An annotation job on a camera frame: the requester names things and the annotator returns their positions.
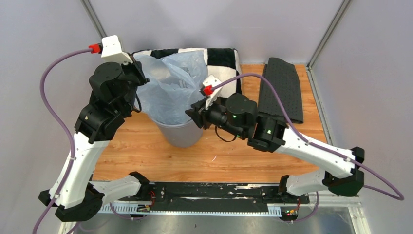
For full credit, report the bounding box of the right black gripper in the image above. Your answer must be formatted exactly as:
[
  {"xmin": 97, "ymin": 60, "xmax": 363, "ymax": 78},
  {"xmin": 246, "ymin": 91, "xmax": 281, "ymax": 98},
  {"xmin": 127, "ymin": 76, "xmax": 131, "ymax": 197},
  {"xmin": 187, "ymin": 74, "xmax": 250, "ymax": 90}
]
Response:
[{"xmin": 185, "ymin": 94, "xmax": 245, "ymax": 140}]

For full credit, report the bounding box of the grey plastic trash bin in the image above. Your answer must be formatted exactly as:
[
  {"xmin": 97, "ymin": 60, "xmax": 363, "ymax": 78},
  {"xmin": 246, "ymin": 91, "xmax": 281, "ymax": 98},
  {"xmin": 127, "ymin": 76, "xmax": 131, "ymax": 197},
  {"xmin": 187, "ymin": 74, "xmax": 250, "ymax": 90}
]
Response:
[{"xmin": 150, "ymin": 118, "xmax": 203, "ymax": 148}]

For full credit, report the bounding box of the translucent blue plastic trash bag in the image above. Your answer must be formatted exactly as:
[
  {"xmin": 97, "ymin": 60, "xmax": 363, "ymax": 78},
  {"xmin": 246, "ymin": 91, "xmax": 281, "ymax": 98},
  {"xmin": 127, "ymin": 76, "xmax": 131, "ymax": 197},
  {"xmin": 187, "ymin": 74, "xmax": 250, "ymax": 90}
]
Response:
[{"xmin": 133, "ymin": 49, "xmax": 208, "ymax": 125}]

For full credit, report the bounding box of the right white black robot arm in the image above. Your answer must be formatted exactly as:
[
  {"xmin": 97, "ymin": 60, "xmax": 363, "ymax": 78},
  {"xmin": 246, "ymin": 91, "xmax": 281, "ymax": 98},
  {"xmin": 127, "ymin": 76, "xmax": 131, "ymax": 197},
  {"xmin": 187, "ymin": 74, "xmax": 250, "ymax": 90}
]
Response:
[{"xmin": 186, "ymin": 93, "xmax": 364, "ymax": 204}]

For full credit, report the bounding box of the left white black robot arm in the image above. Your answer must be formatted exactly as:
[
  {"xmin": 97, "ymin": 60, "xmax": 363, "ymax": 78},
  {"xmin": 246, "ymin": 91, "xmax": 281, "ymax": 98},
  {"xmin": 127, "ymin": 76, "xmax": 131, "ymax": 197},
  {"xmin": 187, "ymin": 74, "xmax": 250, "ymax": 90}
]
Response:
[{"xmin": 39, "ymin": 61, "xmax": 150, "ymax": 222}]

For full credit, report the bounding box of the dark grey perforated mat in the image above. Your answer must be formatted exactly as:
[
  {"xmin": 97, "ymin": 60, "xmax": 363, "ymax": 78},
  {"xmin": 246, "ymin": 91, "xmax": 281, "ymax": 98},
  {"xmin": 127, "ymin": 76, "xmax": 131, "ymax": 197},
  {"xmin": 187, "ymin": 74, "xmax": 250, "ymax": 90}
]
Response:
[{"xmin": 258, "ymin": 57, "xmax": 304, "ymax": 124}]

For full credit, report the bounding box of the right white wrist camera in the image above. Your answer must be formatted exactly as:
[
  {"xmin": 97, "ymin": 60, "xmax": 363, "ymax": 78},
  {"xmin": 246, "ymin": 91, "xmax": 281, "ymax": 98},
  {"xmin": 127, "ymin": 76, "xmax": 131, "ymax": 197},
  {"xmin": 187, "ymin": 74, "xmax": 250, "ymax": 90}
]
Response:
[{"xmin": 201, "ymin": 75, "xmax": 222, "ymax": 110}]

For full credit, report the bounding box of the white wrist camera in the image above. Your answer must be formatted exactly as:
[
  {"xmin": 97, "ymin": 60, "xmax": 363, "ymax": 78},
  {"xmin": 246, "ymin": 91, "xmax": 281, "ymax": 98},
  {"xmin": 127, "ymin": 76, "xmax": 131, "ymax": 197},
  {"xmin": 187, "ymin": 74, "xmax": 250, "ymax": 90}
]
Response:
[
  {"xmin": 201, "ymin": 75, "xmax": 222, "ymax": 110},
  {"xmin": 88, "ymin": 35, "xmax": 133, "ymax": 65}
]

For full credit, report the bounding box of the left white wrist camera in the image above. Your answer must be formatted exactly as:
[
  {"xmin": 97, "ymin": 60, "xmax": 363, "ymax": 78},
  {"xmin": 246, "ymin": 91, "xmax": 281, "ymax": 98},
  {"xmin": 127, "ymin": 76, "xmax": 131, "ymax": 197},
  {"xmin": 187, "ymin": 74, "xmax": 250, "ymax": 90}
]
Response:
[{"xmin": 88, "ymin": 35, "xmax": 133, "ymax": 65}]

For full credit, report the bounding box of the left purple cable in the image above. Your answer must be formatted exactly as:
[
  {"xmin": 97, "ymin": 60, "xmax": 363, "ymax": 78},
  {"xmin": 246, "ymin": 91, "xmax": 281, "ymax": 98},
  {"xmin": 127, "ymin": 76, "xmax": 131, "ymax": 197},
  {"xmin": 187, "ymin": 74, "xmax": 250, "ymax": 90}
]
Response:
[{"xmin": 32, "ymin": 48, "xmax": 93, "ymax": 234}]

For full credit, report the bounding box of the left aluminium frame post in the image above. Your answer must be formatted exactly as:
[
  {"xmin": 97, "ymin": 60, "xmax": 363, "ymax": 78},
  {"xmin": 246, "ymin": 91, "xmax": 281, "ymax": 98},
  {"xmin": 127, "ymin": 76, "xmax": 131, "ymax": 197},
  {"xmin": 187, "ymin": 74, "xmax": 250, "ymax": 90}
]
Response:
[{"xmin": 80, "ymin": 0, "xmax": 107, "ymax": 38}]

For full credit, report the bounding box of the aluminium frame post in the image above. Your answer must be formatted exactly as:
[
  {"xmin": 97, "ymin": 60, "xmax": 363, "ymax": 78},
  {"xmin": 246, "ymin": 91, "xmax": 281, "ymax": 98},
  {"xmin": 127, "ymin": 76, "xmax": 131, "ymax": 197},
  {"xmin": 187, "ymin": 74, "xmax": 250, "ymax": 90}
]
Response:
[
  {"xmin": 307, "ymin": 0, "xmax": 353, "ymax": 69},
  {"xmin": 80, "ymin": 0, "xmax": 107, "ymax": 38}
]

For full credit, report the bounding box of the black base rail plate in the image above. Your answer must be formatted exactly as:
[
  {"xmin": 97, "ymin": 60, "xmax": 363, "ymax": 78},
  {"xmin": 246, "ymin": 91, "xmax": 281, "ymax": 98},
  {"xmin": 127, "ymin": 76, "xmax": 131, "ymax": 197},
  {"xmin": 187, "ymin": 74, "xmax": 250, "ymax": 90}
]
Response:
[{"xmin": 121, "ymin": 182, "xmax": 309, "ymax": 214}]

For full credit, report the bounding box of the white slotted cable duct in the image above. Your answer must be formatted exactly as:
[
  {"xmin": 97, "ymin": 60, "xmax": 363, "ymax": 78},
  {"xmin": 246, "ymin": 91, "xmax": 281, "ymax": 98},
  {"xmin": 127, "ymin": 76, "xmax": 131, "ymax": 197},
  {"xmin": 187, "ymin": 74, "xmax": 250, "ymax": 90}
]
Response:
[{"xmin": 96, "ymin": 202, "xmax": 282, "ymax": 217}]

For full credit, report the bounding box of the right aluminium frame post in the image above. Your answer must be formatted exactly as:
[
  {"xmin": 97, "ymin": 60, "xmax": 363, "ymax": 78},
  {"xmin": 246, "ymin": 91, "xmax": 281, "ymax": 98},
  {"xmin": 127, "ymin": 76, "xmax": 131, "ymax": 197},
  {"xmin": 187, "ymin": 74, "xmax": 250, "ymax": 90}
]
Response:
[{"xmin": 307, "ymin": 0, "xmax": 353, "ymax": 69}]

